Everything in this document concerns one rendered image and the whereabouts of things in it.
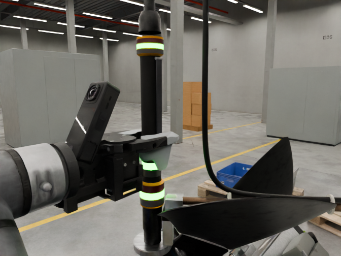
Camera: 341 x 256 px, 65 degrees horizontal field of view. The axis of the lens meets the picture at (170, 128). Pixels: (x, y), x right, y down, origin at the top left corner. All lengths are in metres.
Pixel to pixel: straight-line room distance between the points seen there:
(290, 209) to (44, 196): 0.29
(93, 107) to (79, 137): 0.04
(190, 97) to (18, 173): 8.61
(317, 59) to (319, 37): 0.88
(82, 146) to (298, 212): 0.29
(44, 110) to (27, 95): 0.47
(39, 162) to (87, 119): 0.08
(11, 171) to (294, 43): 13.30
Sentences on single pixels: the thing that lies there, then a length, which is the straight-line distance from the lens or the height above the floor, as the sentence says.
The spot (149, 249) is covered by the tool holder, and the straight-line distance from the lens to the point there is 0.51.
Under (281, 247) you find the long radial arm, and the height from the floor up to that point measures 1.13.
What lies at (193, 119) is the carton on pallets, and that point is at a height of 0.37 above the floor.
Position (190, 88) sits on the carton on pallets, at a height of 1.38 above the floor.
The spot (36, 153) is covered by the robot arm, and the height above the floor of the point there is 1.48.
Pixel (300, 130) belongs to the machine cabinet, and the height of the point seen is 0.30.
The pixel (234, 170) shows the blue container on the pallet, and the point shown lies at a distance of 4.21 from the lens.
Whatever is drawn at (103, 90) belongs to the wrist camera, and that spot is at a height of 1.54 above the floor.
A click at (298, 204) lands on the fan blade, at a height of 1.41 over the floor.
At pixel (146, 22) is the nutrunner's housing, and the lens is 0.44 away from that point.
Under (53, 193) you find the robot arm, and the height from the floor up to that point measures 1.43.
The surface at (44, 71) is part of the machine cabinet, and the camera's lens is 6.69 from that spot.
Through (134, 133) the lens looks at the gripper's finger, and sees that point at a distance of 0.44.
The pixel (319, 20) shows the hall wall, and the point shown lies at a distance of 13.29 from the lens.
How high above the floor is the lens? 1.55
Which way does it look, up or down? 10 degrees down
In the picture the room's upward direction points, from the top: straight up
